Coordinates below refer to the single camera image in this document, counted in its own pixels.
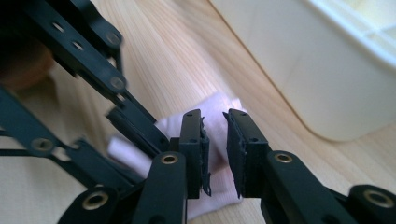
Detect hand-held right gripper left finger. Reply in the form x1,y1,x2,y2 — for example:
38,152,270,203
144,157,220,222
178,108,213,200

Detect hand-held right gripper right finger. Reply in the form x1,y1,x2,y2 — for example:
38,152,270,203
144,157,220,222
222,107,271,200

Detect pale pink white sock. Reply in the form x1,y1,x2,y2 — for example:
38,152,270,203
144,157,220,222
106,91,250,222

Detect white plastic storage box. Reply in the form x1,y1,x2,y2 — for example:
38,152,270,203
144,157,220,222
208,0,396,143

